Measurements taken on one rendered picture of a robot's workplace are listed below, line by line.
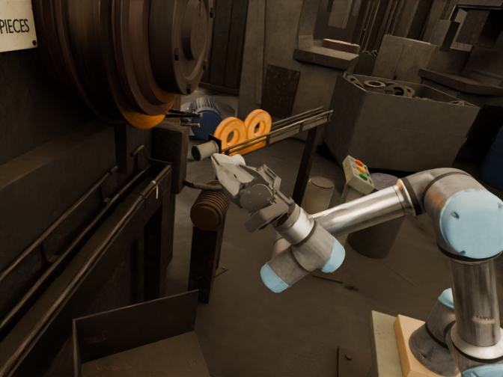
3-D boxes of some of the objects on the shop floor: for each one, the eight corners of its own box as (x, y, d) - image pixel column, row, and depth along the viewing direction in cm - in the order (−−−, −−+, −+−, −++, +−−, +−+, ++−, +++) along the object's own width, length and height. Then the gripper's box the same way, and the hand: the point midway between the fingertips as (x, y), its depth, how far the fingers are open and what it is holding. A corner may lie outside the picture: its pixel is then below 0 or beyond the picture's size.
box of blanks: (337, 176, 290) (367, 87, 252) (313, 141, 361) (332, 66, 324) (442, 186, 307) (484, 104, 270) (399, 150, 378) (427, 81, 341)
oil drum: (309, 99, 535) (323, 39, 492) (309, 91, 587) (322, 37, 544) (346, 106, 532) (363, 46, 489) (342, 98, 583) (358, 43, 541)
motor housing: (180, 304, 146) (188, 200, 120) (195, 269, 165) (205, 174, 140) (209, 310, 145) (224, 208, 120) (221, 275, 165) (236, 181, 139)
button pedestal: (311, 279, 172) (346, 174, 143) (311, 250, 193) (342, 153, 164) (342, 286, 171) (384, 182, 142) (339, 256, 192) (374, 160, 163)
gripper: (275, 216, 79) (207, 156, 74) (303, 194, 75) (233, 129, 70) (271, 238, 71) (195, 173, 67) (302, 215, 67) (224, 144, 62)
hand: (216, 161), depth 66 cm, fingers closed
